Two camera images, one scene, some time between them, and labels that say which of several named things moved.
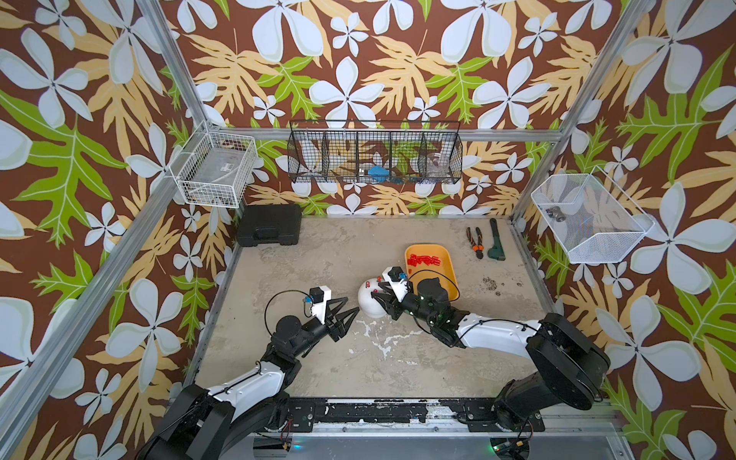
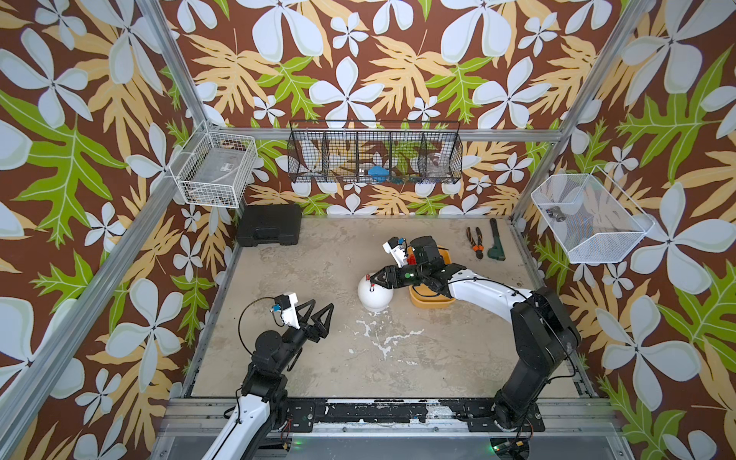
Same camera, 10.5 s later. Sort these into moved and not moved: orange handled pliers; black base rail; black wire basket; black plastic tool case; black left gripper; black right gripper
Moved: black left gripper; black right gripper
Not moved: orange handled pliers; black plastic tool case; black wire basket; black base rail
